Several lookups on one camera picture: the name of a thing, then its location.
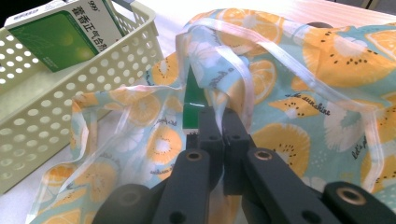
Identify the pale yellow perforated plastic basket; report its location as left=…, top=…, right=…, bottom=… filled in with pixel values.
left=0, top=0, right=165, bottom=195

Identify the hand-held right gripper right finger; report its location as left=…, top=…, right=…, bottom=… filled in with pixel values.
left=221, top=107, right=252, bottom=196

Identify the orange fruit print cloth bag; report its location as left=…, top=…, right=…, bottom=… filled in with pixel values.
left=26, top=7, right=396, bottom=224

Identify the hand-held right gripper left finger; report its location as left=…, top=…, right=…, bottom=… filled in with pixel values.
left=198, top=106, right=225, bottom=189

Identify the cube-shaped green and white box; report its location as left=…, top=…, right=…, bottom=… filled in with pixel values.
left=181, top=63, right=208, bottom=130

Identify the tall green and white box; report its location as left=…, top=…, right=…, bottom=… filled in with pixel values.
left=4, top=0, right=127, bottom=73

